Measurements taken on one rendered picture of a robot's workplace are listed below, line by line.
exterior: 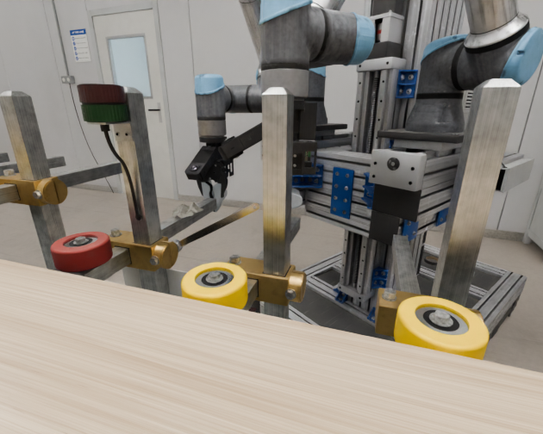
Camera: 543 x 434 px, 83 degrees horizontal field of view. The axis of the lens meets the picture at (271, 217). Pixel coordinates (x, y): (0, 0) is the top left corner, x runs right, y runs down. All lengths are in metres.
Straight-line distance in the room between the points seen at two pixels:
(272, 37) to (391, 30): 0.73
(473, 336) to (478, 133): 0.22
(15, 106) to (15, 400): 0.53
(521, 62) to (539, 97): 2.32
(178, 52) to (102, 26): 1.03
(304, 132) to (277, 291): 0.26
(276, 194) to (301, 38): 0.23
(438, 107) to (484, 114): 0.55
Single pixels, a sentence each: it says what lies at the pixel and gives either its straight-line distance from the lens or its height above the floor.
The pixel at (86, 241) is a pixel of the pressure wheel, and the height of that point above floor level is 0.91.
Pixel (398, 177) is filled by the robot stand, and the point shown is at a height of 0.93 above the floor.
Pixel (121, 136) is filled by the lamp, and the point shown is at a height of 1.06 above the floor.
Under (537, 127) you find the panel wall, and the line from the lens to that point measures 3.21.
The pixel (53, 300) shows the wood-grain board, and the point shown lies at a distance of 0.43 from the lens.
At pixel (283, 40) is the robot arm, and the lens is 0.50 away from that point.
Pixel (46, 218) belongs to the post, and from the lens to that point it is 0.76.
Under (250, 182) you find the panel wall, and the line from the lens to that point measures 3.42.
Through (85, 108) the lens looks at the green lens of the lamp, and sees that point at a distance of 0.51.
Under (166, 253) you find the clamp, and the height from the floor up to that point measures 0.85.
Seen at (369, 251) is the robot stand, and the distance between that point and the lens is 1.28.
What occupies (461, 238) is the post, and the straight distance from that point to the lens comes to 0.45.
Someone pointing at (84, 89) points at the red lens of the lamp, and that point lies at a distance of 0.51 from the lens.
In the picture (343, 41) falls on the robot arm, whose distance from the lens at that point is 0.56.
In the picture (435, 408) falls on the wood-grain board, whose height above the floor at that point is 0.90.
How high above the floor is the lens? 1.10
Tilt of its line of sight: 20 degrees down
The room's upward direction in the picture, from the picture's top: straight up
